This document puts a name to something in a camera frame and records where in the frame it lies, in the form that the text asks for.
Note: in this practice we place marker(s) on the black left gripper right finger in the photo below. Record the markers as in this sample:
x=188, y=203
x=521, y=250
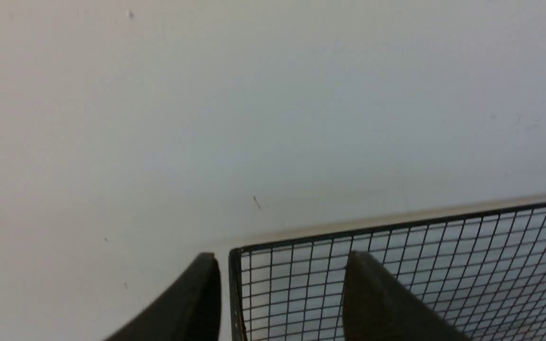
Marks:
x=376, y=307

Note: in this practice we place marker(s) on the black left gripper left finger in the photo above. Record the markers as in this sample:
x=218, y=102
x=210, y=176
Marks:
x=188, y=310

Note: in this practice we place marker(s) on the black wire mesh shelf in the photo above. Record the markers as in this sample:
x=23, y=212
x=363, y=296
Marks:
x=484, y=272

